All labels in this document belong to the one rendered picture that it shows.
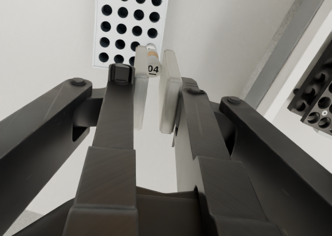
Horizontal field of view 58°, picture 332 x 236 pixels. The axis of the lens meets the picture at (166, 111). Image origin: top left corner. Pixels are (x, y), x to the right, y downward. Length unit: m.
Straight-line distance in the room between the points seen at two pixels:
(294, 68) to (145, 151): 0.26
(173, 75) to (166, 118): 0.02
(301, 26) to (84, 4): 0.26
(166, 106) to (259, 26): 0.31
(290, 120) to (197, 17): 0.18
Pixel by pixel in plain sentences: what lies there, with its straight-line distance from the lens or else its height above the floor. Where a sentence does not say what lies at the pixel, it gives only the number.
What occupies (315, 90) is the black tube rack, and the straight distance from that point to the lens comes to 0.37.
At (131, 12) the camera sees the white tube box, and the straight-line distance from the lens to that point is 0.38.
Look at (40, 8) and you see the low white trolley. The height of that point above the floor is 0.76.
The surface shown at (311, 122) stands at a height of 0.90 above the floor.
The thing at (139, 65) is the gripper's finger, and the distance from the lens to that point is 0.16.
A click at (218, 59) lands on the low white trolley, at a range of 0.43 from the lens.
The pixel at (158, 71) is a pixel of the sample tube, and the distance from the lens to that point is 0.21.
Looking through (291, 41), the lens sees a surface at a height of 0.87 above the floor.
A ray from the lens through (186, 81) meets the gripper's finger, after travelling 0.17.
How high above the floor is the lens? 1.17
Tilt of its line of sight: 66 degrees down
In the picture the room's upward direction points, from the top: 173 degrees clockwise
